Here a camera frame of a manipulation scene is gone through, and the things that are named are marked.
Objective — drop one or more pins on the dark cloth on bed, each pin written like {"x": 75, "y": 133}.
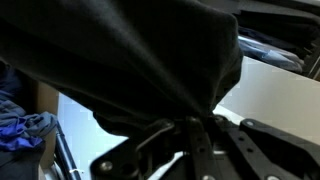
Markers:
{"x": 283, "y": 20}

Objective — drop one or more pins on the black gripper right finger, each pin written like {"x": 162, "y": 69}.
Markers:
{"x": 266, "y": 146}

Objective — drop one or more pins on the white mattress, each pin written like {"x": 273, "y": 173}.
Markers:
{"x": 280, "y": 100}

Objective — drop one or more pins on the blue purple cloth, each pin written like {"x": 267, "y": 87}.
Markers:
{"x": 20, "y": 133}

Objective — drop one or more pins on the dark grey hoodie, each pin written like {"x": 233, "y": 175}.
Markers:
{"x": 116, "y": 50}

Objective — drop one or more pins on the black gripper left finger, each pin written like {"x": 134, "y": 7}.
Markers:
{"x": 133, "y": 153}

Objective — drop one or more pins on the blue white plaid blanket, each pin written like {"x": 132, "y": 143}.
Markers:
{"x": 266, "y": 53}

